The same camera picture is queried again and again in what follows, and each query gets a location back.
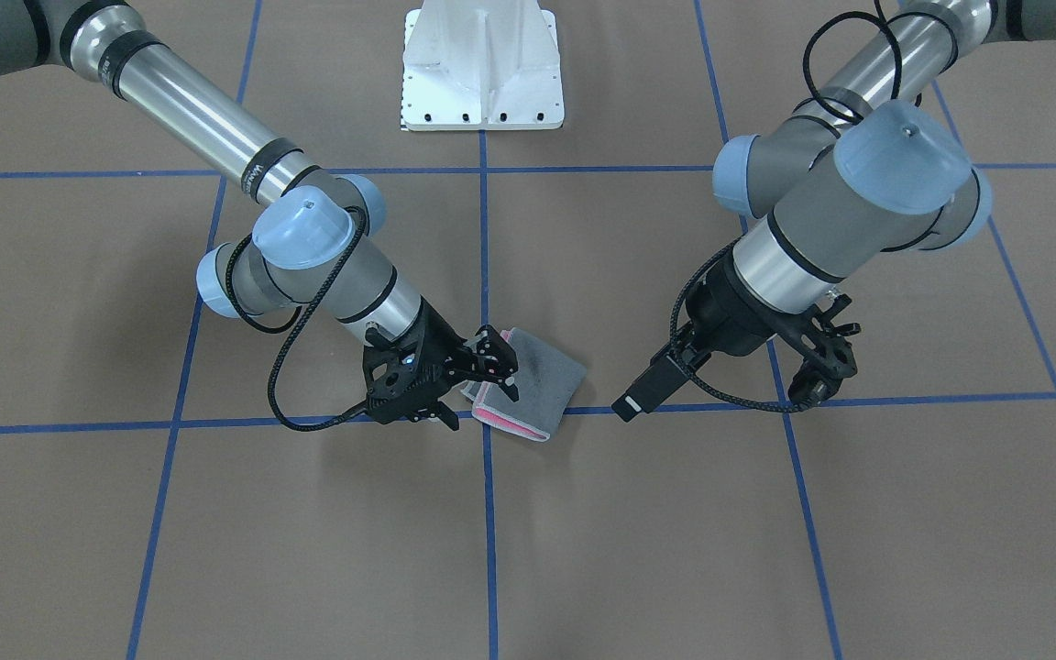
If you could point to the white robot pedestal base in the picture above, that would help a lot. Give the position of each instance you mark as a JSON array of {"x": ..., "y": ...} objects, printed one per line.
[{"x": 481, "y": 65}]

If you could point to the pink and grey towel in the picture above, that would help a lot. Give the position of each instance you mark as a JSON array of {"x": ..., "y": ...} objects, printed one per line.
[{"x": 546, "y": 381}]

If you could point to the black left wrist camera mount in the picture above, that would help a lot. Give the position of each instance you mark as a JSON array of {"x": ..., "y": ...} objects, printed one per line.
[{"x": 828, "y": 358}]

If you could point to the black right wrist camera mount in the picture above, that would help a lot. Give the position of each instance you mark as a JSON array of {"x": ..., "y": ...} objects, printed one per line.
[{"x": 393, "y": 392}]

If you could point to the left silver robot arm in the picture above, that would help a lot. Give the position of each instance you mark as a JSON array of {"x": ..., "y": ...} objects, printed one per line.
[{"x": 857, "y": 170}]

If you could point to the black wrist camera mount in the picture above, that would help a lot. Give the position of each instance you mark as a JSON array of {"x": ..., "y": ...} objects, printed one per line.
[
  {"x": 828, "y": 358},
  {"x": 393, "y": 392}
]

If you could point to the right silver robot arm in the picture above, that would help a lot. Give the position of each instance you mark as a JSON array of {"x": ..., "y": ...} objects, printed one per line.
[{"x": 309, "y": 250}]

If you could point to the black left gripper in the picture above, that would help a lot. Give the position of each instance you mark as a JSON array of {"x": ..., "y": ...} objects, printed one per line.
[{"x": 731, "y": 310}]

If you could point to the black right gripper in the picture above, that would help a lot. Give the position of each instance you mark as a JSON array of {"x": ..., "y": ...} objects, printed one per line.
[{"x": 444, "y": 346}]

